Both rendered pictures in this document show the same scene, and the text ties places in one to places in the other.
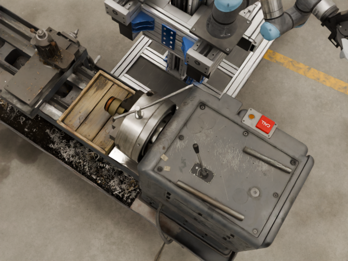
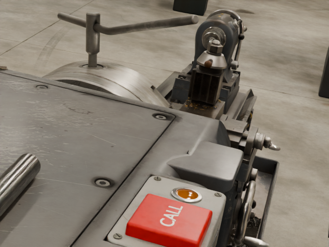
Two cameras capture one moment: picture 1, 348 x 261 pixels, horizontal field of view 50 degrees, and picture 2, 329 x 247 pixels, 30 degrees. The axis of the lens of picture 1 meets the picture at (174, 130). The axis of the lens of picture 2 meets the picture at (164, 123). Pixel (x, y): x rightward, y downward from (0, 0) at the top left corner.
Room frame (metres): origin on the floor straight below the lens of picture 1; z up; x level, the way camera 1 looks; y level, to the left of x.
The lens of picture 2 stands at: (0.47, -0.79, 1.51)
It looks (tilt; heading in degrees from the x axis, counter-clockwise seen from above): 20 degrees down; 76
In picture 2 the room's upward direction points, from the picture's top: 10 degrees clockwise
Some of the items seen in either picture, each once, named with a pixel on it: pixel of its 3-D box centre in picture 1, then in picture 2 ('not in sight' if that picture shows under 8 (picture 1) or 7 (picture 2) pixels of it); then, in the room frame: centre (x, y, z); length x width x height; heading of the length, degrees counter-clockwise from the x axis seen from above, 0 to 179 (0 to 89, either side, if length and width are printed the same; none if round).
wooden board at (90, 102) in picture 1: (102, 111); not in sight; (0.69, 0.37, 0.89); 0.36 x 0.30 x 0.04; 155
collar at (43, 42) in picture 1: (42, 37); (212, 59); (0.93, 0.67, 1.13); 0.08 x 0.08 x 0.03
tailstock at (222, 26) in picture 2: not in sight; (213, 55); (1.10, 1.22, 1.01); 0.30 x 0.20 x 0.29; 65
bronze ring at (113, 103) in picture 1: (116, 107); not in sight; (0.65, 0.27, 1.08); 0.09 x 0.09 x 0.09; 65
